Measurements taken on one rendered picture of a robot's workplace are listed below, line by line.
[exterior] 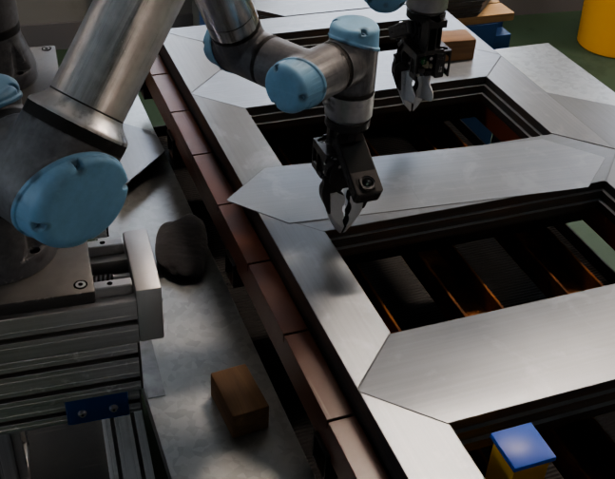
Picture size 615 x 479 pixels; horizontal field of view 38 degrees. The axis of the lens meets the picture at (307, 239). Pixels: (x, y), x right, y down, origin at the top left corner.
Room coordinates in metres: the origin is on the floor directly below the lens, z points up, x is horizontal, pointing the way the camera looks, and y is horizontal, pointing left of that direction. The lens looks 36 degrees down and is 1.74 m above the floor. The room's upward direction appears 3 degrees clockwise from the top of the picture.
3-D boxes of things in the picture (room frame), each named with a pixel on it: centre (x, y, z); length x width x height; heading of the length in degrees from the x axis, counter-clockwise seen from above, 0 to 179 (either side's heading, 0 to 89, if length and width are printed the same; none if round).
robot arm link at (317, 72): (1.18, 0.02, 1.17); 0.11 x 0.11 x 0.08; 51
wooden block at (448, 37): (1.94, -0.29, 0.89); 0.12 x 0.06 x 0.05; 108
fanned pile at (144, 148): (1.74, 0.40, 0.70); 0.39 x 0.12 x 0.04; 22
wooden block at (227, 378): (0.98, 0.09, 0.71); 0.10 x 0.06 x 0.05; 27
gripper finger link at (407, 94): (1.55, -0.18, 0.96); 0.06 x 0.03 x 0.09; 22
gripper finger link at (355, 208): (1.25, -0.06, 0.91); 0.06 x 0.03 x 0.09; 22
